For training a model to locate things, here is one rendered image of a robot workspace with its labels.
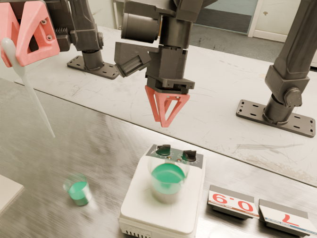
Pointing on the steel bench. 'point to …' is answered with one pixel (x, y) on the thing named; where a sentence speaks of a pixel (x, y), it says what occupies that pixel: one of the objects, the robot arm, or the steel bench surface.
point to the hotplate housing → (123, 223)
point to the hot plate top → (184, 225)
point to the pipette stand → (8, 191)
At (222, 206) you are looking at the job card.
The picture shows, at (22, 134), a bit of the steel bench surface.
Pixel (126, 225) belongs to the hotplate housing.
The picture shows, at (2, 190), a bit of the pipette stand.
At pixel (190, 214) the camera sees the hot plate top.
